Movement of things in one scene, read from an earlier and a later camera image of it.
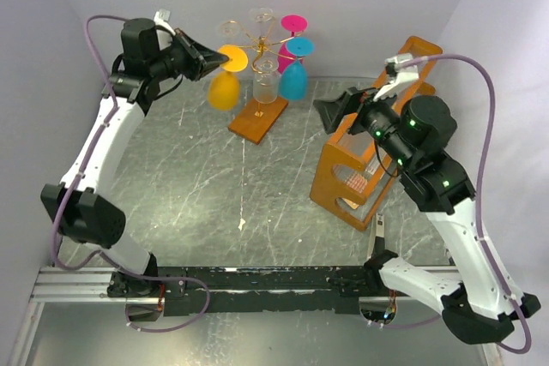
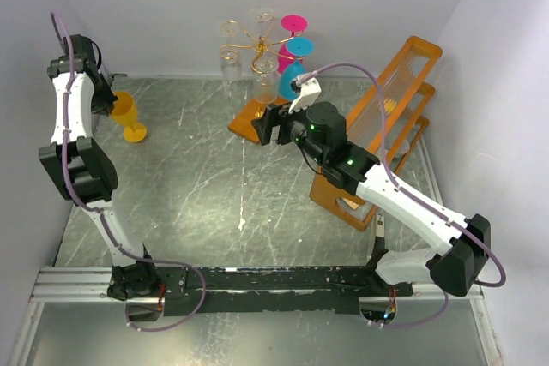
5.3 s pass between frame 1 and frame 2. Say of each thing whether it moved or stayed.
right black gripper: moved
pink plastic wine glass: stayed
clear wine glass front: stayed
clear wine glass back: stayed
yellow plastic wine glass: moved
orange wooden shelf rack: stayed
